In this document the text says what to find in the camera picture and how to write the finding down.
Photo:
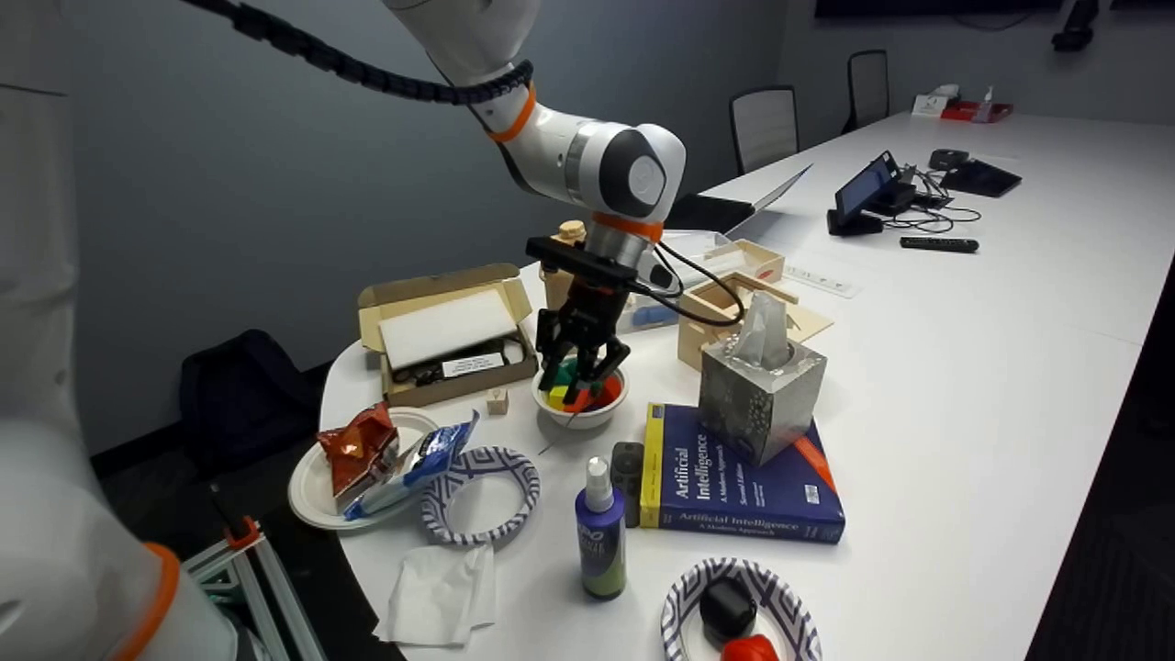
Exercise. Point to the yellow block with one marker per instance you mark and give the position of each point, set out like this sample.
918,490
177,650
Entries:
561,393

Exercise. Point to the open laptop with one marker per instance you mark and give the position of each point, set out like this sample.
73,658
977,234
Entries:
736,214

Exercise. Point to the white orange-ringed robot arm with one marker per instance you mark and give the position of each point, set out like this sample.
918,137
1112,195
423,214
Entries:
589,158

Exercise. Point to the plain white paper plate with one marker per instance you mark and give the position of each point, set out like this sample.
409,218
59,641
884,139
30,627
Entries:
314,497

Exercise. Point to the red flat item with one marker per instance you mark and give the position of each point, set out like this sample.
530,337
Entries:
973,113

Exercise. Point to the grey tissue box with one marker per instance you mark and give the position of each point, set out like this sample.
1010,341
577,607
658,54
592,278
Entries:
758,404

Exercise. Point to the white bowl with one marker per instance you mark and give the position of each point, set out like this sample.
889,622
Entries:
582,421

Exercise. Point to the large wooden box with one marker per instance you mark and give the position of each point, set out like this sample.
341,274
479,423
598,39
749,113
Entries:
704,333

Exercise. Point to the black round object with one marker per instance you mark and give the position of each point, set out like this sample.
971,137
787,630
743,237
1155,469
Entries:
949,158

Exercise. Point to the phone on black stand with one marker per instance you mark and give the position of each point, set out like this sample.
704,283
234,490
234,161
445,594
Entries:
863,185

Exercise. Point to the red block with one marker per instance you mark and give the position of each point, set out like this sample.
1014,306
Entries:
610,393

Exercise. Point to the black pouch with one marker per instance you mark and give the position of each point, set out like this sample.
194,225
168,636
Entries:
977,177

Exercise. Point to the black backpack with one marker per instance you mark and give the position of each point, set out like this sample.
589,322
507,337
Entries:
245,397

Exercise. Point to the grey tripod with red knob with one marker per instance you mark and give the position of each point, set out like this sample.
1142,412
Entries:
250,575

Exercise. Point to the empty blue patterned paper plate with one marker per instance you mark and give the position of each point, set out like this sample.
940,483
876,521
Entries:
524,483

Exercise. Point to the white sheet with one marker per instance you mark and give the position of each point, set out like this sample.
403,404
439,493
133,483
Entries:
445,327

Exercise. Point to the black ceiling-hung device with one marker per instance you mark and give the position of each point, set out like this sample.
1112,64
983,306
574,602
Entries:
1073,31

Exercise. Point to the grey remote control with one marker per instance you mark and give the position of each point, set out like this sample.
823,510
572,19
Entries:
626,471

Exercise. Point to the blue snack bag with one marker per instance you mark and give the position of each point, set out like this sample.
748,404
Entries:
436,456

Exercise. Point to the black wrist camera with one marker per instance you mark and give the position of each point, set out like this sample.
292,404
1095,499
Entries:
574,258

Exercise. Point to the open cardboard box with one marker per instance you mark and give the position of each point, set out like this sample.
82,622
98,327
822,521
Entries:
418,295

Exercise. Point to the small wooden box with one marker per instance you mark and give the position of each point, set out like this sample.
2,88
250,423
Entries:
760,258

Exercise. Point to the red chip bag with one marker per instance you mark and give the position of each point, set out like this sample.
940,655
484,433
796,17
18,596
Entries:
363,445

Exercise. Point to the blue yellow textbook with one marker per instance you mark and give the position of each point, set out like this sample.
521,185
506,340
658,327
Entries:
712,490

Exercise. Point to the green block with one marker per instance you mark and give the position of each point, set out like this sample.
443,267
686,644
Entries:
572,367

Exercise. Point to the purple spray bottle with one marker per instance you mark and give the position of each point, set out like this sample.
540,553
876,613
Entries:
605,553

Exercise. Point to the white box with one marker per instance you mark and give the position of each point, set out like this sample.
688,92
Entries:
934,103

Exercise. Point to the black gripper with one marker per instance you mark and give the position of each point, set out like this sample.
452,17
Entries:
589,313

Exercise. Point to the small wooden cube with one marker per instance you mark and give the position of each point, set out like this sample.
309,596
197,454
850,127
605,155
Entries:
497,403

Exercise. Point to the white-backed office chair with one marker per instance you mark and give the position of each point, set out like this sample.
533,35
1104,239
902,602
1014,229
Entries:
764,128

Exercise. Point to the dark office chair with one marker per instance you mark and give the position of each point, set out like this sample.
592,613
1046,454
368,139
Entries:
867,88

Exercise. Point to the white napkin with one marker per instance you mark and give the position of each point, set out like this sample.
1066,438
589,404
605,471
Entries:
436,600

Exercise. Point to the black remote stick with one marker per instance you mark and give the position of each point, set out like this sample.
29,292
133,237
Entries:
938,244

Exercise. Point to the red object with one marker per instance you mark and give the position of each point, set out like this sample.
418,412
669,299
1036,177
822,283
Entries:
749,650

